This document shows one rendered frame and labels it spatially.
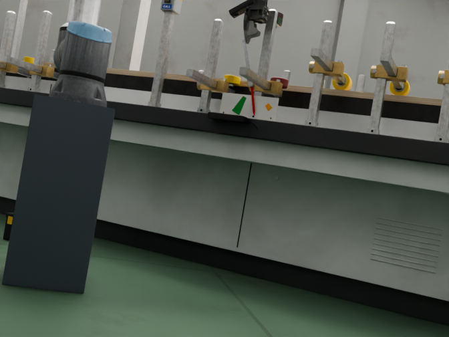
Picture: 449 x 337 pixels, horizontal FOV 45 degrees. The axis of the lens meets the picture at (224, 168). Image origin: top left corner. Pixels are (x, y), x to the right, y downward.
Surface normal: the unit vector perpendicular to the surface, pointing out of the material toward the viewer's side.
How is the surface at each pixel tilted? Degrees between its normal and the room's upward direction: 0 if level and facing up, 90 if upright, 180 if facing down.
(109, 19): 90
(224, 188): 90
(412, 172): 90
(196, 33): 90
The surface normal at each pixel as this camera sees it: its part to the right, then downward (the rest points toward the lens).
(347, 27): 0.20, 0.03
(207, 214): -0.40, -0.07
